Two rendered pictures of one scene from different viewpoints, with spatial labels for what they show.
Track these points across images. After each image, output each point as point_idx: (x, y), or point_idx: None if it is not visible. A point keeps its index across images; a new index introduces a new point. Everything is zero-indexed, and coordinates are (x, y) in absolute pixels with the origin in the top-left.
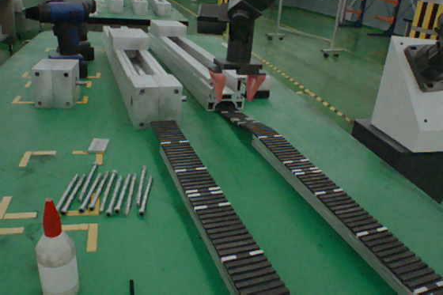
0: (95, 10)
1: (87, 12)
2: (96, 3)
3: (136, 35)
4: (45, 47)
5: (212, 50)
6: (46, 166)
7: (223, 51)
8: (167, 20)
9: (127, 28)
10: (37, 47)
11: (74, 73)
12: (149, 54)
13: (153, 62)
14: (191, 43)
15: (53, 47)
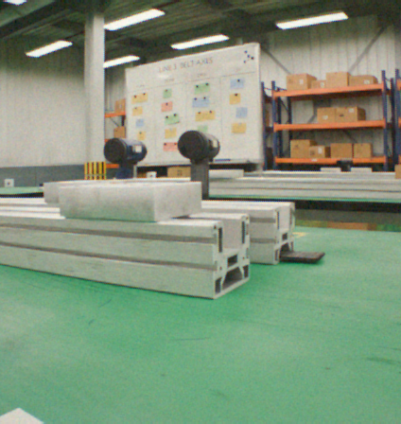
0: (181, 152)
1: (103, 149)
2: (180, 140)
3: (65, 182)
4: (316, 233)
5: (50, 339)
6: None
7: None
8: (161, 184)
9: (246, 206)
10: (320, 231)
11: None
12: (27, 202)
13: (6, 201)
14: (10, 212)
15: (311, 235)
